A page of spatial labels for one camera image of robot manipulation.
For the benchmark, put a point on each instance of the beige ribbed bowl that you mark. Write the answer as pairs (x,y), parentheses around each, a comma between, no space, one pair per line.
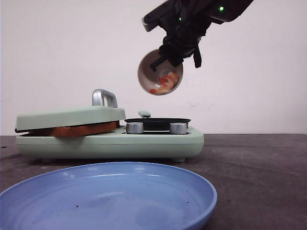
(148,79)

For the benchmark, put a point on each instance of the small black frying pan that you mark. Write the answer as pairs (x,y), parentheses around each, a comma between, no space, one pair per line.
(156,124)

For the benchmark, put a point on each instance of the silver control knob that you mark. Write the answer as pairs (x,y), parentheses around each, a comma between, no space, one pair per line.
(134,128)
(178,128)

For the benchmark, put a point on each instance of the breakfast maker hinged lid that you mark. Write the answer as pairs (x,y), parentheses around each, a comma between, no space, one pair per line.
(104,108)

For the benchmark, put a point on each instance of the orange shrimp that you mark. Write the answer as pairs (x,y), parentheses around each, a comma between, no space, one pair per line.
(167,84)

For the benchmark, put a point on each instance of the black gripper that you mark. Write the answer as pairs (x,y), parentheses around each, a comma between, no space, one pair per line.
(183,34)

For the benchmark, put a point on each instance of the right silver control knob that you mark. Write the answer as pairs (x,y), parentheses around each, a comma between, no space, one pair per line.
(178,128)

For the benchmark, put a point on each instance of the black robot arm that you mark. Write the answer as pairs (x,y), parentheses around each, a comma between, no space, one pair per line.
(219,11)

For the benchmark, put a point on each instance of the white bread slice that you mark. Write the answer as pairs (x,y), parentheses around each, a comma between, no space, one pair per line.
(83,130)

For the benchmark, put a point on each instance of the left silver control knob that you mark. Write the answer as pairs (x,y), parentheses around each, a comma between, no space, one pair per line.
(134,128)

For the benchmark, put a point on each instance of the blue round plate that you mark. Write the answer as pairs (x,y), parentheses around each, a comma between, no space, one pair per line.
(110,196)

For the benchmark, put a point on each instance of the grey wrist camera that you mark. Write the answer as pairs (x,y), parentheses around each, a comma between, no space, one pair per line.
(160,16)

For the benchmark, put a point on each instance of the mint green breakfast maker base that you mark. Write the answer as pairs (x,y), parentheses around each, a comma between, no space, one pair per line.
(114,145)

